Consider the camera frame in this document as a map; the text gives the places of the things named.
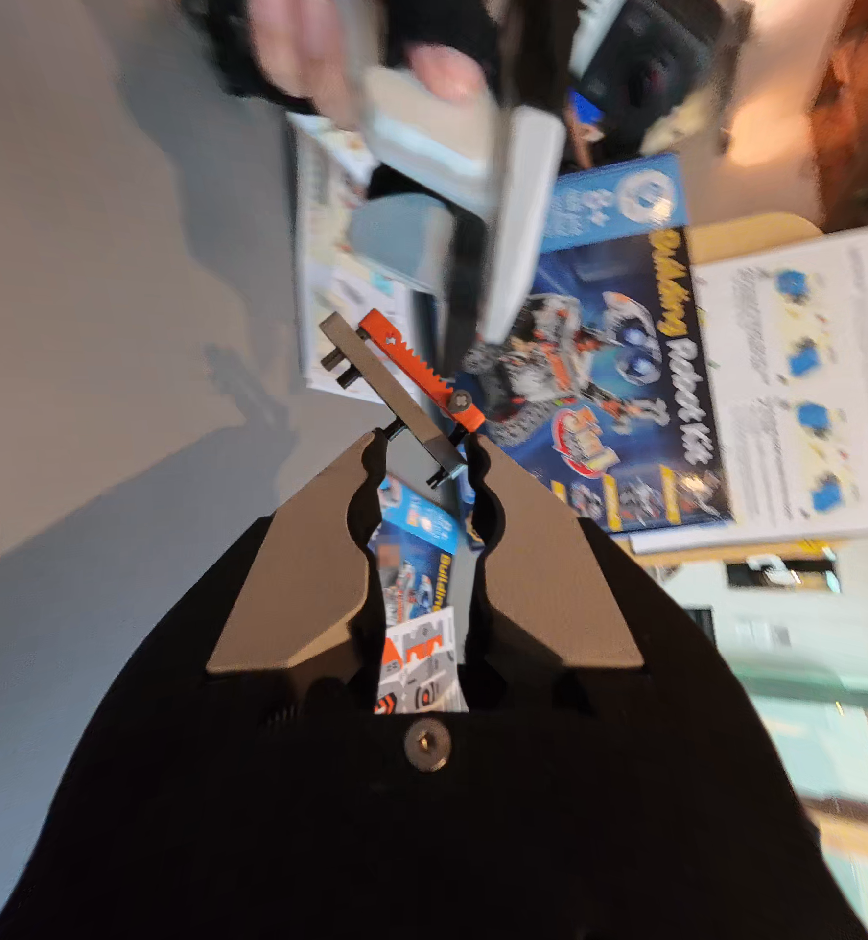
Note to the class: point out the blue manual booklet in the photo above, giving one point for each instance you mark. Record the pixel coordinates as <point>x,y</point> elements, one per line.
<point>415,543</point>

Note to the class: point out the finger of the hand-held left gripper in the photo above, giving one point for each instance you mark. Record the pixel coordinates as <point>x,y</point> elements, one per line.
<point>401,242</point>
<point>525,220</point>

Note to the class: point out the sticker sheet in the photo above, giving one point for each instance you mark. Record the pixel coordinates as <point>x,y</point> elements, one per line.
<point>423,668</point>

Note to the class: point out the open instruction booklet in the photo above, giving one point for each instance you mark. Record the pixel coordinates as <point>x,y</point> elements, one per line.
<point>338,294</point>

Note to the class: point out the orange toothed rack piece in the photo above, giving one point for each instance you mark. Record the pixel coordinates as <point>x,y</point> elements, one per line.
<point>412,363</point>

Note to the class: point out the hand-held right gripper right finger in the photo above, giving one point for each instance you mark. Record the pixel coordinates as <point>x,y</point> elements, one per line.
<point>551,587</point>

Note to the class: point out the person's left hand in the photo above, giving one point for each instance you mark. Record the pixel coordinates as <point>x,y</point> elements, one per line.
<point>301,44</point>

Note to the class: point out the grey desk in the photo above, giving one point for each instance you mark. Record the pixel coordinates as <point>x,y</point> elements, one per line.
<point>110,294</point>

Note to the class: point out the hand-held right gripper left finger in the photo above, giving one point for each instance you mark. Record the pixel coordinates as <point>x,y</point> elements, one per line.
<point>301,587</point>

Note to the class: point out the blue robot kit box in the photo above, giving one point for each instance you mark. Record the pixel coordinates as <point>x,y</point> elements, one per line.
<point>625,367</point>

